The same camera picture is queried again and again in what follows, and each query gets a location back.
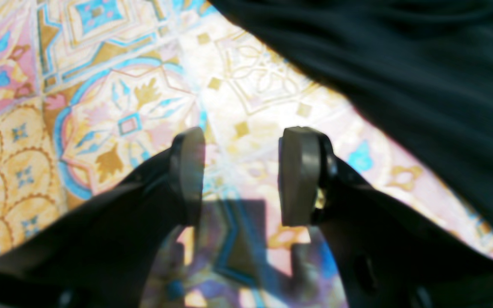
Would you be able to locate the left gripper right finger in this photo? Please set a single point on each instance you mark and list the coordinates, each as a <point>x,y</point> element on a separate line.
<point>388,255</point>

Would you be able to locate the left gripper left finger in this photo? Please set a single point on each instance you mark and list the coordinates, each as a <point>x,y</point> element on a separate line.
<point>99,255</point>

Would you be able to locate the black t-shirt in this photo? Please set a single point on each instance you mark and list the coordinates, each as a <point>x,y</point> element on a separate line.
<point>419,70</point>

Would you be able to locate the patterned tablecloth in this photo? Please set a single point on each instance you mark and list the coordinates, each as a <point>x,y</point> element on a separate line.
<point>89,89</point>

